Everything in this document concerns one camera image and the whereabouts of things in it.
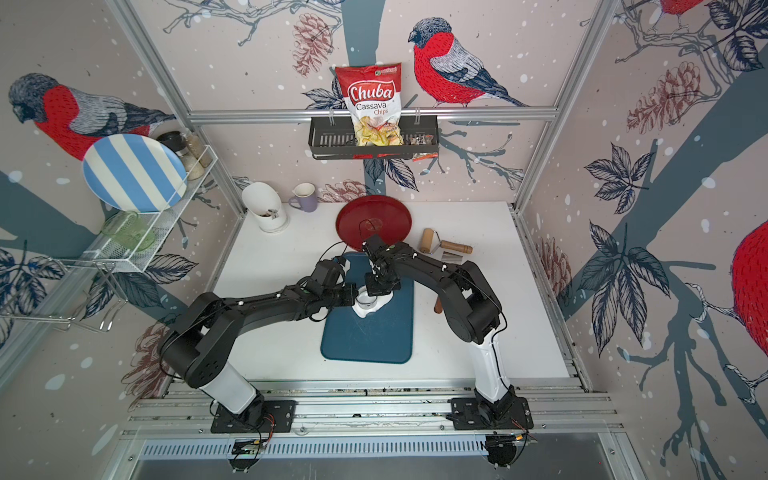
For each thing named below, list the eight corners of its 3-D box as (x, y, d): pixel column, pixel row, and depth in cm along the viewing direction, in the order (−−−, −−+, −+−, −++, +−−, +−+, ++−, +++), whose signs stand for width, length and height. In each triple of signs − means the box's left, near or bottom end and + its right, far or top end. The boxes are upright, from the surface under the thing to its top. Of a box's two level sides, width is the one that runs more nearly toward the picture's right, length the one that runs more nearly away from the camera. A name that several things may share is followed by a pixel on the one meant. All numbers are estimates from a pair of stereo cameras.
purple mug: (295, 214, 122) (288, 197, 114) (299, 199, 128) (293, 182, 120) (315, 214, 122) (310, 197, 114) (319, 199, 127) (314, 182, 120)
